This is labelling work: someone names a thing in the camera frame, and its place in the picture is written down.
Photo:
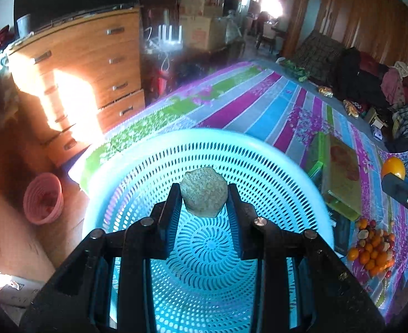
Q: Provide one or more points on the red bottle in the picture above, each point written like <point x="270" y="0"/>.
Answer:
<point x="160" y="81"/>

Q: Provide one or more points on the dark plaid blanket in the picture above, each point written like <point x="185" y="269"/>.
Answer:
<point x="320" y="55"/>

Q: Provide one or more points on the wooden wardrobe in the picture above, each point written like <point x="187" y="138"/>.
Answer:
<point x="356" y="7"/>

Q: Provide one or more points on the black flat box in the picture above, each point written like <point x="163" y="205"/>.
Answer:
<point x="341" y="232"/>

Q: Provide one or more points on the white small box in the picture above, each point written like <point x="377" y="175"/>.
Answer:
<point x="377" y="131"/>

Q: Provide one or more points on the orange snack packet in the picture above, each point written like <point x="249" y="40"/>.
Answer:
<point x="325" y="91"/>
<point x="351" y="108"/>

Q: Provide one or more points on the pink garment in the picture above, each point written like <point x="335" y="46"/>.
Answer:
<point x="394" y="83"/>

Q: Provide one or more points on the pink plastic basket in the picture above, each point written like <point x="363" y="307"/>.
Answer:
<point x="44" y="201"/>

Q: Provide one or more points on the wooden chest of drawers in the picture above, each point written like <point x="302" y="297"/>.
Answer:
<point x="86" y="59"/>

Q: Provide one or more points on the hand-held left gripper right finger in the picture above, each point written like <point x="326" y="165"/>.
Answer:
<point x="233" y="222"/>

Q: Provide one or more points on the yellow orange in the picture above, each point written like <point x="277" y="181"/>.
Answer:
<point x="393" y="168"/>

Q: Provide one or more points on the green and yellow flat box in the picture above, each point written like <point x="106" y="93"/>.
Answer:
<point x="342" y="170"/>

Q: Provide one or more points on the beige faceted fruit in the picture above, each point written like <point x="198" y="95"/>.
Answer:
<point x="204" y="190"/>

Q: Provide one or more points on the large cardboard box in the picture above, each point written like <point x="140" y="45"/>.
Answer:
<point x="198" y="33"/>

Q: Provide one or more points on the black garment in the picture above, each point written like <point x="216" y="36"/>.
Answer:
<point x="360" y="79"/>

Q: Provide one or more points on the wooden chair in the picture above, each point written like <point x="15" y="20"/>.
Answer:
<point x="267" y="34"/>

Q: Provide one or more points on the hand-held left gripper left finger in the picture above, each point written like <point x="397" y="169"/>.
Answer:
<point x="174" y="222"/>

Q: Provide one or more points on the dark wooden cabinet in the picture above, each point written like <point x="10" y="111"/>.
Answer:
<point x="155" y="10"/>

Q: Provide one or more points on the white router with antennas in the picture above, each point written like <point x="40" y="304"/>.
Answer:
<point x="171" y="38"/>

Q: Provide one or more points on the small cardboard box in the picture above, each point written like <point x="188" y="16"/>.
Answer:
<point x="200" y="5"/>

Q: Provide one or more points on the blue perforated plastic basket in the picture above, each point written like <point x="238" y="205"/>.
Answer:
<point x="224" y="152"/>

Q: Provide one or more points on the yellowish small box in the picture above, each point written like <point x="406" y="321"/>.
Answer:
<point x="375" y="118"/>

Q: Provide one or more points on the pile of small mixed fruits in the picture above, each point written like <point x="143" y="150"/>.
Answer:
<point x="373" y="249"/>

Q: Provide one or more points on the grey cup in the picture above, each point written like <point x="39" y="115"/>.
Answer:
<point x="24" y="26"/>

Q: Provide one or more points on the striped floral bedsheet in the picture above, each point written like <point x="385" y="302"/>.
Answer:
<point x="259" y="104"/>

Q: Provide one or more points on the red garment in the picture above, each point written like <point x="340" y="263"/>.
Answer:
<point x="373" y="62"/>

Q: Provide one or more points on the green snack packet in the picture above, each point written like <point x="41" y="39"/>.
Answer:
<point x="294" y="69"/>

